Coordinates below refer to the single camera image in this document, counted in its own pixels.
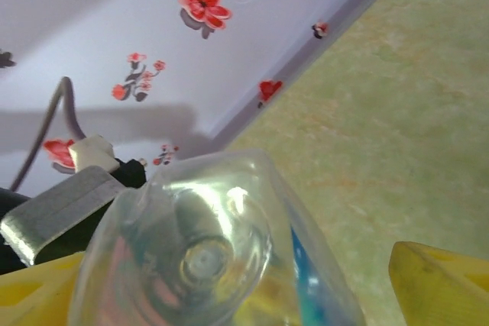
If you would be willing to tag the clear bottle red flower label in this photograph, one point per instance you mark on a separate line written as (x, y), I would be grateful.
(198, 226)

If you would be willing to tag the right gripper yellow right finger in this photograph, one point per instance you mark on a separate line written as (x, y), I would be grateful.
(447, 288)

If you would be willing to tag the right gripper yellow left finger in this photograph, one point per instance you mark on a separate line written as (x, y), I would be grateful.
(34, 295)

